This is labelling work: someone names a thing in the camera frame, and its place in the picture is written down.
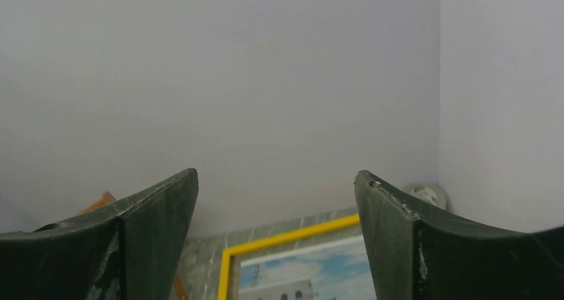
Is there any orange wooden rack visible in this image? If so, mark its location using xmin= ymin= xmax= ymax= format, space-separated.
xmin=78 ymin=192 xmax=189 ymax=300

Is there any printed building photo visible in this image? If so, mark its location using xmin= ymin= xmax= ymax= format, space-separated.
xmin=231 ymin=235 xmax=377 ymax=300

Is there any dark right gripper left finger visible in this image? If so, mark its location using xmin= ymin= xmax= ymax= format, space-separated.
xmin=1 ymin=168 xmax=199 ymax=299

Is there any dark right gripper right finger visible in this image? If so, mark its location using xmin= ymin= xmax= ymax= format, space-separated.
xmin=354 ymin=170 xmax=563 ymax=300

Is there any clear tape roll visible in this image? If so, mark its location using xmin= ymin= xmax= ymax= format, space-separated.
xmin=402 ymin=182 xmax=448 ymax=210

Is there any yellow wooden picture frame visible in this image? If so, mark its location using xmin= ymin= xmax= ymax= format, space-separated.
xmin=217 ymin=214 xmax=360 ymax=300

